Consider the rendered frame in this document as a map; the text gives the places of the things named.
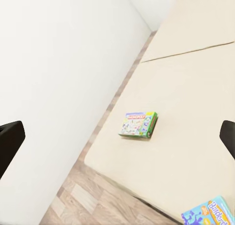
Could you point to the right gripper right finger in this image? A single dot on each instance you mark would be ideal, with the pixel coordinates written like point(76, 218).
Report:
point(227, 136)

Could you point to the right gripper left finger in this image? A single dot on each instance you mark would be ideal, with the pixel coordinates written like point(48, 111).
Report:
point(12, 135)

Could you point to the board game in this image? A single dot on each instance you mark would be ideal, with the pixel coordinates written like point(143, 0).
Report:
point(138, 124)
point(213, 212)

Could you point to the bed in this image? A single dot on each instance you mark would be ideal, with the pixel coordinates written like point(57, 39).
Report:
point(186, 76)

